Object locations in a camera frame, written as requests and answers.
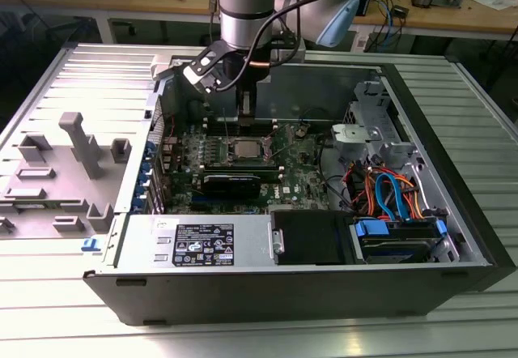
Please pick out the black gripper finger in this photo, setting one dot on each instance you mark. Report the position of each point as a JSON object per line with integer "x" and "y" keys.
{"x": 242, "y": 109}

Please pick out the silver square CPU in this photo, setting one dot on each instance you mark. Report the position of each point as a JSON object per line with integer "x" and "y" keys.
{"x": 249, "y": 149}

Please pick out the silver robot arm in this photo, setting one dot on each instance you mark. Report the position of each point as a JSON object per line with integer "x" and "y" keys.
{"x": 243, "y": 18}

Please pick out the metal CPU socket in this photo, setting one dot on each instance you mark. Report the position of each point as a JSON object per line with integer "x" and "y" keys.
{"x": 268, "y": 149}

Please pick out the silver coin battery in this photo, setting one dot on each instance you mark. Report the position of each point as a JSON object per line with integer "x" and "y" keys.
{"x": 300, "y": 132}

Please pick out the black graphics card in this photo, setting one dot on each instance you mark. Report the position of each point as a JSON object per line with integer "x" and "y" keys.
{"x": 230, "y": 188}

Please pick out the green motherboard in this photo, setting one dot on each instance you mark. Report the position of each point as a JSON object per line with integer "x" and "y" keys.
{"x": 299, "y": 180}

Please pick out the light grey case latch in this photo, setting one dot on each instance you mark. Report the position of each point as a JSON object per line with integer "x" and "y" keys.
{"x": 160, "y": 68}

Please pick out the blue card retention clip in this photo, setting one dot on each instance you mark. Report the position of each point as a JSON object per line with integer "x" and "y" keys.
{"x": 144, "y": 176}
{"x": 140, "y": 197}
{"x": 150, "y": 149}

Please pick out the silver metal drive cage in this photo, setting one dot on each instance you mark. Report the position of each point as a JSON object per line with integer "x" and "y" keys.
{"x": 366, "y": 105}

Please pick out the silver power supply unit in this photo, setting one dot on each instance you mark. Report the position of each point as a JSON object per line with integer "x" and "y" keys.
{"x": 251, "y": 244}

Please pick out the wooden workbench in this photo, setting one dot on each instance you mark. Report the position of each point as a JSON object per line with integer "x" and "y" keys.
{"x": 121, "y": 1}

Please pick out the black open PC case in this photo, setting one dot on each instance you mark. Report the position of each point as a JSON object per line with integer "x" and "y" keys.
{"x": 243, "y": 293}

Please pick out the hard disk in blue carrier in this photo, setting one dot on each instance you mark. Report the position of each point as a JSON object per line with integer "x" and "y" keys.
{"x": 388, "y": 248}

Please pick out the grey plastic parts rack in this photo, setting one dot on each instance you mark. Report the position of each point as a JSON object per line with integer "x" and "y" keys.
{"x": 52, "y": 196}

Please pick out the green RAM stick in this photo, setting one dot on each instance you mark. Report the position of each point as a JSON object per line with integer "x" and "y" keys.
{"x": 36, "y": 206}

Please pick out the white paper sheet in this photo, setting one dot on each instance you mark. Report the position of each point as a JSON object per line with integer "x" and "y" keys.
{"x": 491, "y": 1}

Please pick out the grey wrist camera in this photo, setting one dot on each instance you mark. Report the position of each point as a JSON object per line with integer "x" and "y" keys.
{"x": 293, "y": 52}

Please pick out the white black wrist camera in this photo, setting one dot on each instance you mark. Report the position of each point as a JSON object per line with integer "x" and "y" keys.
{"x": 196, "y": 76}

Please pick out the silver metal bracket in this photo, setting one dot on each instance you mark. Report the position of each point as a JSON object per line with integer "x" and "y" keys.
{"x": 356, "y": 133}

